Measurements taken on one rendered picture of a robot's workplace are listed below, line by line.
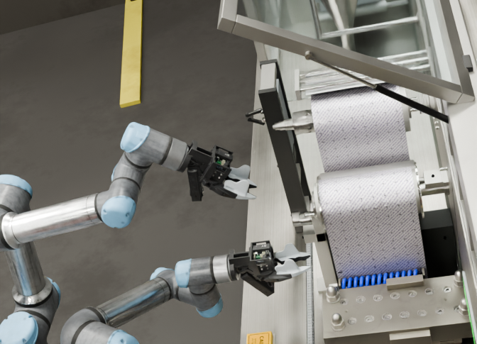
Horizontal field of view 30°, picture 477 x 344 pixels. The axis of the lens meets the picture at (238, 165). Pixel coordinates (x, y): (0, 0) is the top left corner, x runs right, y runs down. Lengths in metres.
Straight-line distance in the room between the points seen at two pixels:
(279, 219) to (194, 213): 1.56
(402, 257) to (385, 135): 0.32
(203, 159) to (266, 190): 0.78
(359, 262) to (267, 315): 0.34
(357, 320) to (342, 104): 0.57
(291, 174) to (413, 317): 0.59
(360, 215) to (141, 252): 2.13
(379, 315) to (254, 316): 0.42
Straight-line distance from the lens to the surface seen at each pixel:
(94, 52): 5.92
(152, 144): 2.17
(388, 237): 2.33
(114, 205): 2.12
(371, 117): 2.38
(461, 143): 1.80
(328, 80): 2.42
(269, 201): 2.91
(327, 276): 2.54
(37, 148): 5.22
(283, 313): 2.56
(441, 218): 2.44
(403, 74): 1.84
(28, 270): 2.59
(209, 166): 2.19
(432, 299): 2.35
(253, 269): 2.38
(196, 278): 2.41
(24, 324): 2.63
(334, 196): 2.26
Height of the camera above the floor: 2.80
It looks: 38 degrees down
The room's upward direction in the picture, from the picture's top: 17 degrees counter-clockwise
